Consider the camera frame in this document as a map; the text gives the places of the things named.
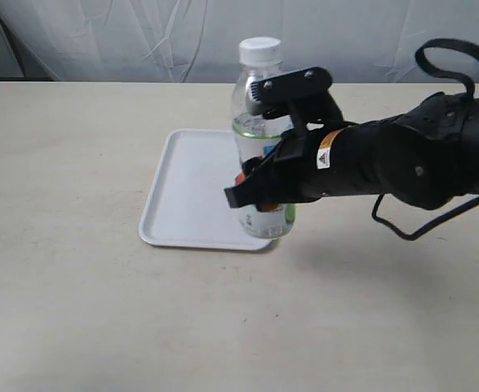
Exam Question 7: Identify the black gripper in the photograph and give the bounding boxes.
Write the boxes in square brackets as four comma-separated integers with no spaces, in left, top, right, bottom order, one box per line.
[224,134,337,212]

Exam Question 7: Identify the clear plastic water bottle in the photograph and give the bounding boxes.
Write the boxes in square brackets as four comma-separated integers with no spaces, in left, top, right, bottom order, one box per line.
[231,37,295,239]

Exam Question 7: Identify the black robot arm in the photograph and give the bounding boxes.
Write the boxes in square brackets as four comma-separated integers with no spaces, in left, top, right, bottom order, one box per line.
[224,93,479,210]

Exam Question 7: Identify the white plastic tray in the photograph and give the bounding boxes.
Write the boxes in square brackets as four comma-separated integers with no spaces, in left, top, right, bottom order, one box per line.
[138,128,271,252]

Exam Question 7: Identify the white fabric backdrop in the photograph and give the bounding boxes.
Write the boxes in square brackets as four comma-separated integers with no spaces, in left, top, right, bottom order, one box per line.
[0,1,479,83]

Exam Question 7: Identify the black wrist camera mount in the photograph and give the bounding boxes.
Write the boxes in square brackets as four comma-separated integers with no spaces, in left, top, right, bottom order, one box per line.
[245,67,344,162]

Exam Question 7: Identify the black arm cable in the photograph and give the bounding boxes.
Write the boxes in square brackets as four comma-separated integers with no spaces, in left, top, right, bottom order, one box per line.
[370,38,479,242]

